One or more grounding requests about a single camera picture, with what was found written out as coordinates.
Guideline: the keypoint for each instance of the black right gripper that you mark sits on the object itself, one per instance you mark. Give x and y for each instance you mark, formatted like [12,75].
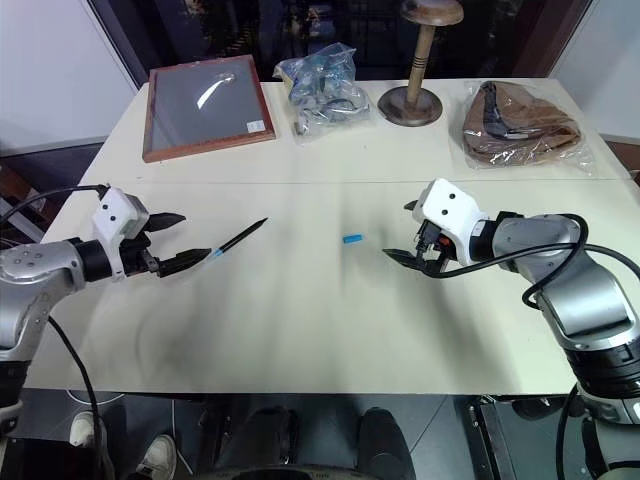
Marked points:
[434,245]

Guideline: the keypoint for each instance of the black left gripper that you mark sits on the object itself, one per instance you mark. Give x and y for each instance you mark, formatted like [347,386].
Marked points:
[136,255]

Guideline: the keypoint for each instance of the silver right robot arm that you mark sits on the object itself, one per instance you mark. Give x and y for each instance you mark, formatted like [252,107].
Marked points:
[575,290]

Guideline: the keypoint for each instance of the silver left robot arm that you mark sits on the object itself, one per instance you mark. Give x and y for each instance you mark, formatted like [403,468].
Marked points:
[30,272]

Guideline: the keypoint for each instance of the blue pen cap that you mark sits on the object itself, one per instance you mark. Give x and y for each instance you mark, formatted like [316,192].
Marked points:
[352,238]

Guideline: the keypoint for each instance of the black pen with blue band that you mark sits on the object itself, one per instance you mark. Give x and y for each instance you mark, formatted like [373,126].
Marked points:
[240,236]

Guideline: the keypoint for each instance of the brown bag in plastic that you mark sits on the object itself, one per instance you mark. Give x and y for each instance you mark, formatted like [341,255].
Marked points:
[520,125]

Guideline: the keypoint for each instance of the clear bag of blue items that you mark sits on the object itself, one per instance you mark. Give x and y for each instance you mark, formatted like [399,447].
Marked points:
[325,90]

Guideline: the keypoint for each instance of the wooden hat stand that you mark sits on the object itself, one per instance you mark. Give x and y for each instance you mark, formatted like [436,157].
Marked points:
[417,65]

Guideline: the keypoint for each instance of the white shoe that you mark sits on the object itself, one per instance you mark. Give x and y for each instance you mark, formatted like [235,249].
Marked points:
[159,457]
[85,427]

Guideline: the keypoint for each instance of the dark rounded robot foot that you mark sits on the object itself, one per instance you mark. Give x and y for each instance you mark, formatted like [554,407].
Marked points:
[382,442]

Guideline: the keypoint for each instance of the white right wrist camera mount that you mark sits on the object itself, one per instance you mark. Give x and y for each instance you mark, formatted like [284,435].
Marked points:
[452,212]

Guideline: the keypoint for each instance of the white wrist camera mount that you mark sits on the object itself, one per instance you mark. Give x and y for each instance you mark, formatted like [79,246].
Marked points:
[116,214]
[452,212]

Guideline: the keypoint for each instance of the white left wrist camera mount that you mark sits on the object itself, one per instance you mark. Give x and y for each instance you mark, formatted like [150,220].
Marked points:
[116,214]

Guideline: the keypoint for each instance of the wooden framed glass picture frame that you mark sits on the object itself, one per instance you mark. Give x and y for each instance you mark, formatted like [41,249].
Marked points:
[207,110]

